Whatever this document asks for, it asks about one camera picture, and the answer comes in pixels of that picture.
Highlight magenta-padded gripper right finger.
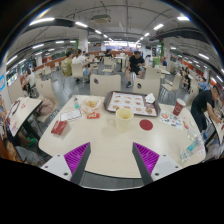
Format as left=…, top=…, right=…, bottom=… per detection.
left=131, top=141, right=184, bottom=186

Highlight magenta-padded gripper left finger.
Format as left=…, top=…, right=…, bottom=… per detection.
left=40, top=141, right=92, bottom=186

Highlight flat round red coaster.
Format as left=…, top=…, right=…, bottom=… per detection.
left=138, top=118, right=154, bottom=132

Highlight cream paper cup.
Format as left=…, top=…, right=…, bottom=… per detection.
left=115, top=107, right=135, bottom=133

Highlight colourful printed leaflet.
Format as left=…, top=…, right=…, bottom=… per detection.
left=158, top=110, right=184, bottom=130

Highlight small teal bottle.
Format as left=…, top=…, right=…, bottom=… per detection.
left=73, top=97, right=81, bottom=111

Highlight clear plastic bag of fries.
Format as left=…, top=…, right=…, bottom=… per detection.
left=80, top=96, right=104, bottom=114

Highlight red paper cup white lid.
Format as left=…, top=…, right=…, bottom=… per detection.
left=172, top=98, right=187, bottom=117

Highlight pink bag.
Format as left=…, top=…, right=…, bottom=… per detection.
left=36, top=96, right=55, bottom=117

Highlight printed paper tray liner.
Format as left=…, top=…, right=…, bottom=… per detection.
left=108, top=92, right=158, bottom=117

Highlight dark brown food tray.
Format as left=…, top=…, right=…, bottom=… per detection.
left=103, top=90, right=162, bottom=118

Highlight beige neighbouring table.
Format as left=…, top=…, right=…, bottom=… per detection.
left=4, top=96, right=43, bottom=138
left=209, top=113, right=224, bottom=144

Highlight beige chair with round hole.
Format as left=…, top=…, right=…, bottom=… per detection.
left=89, top=73, right=122, bottom=98
left=132, top=77, right=161, bottom=101

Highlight group of beige chairs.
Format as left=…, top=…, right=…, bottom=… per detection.
left=33, top=54, right=201, bottom=101

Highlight ceiling strip lights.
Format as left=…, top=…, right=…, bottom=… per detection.
left=6, top=14, right=224, bottom=84

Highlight ceiling air conditioner unit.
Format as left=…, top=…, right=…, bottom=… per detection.
left=91, top=13, right=112, bottom=24

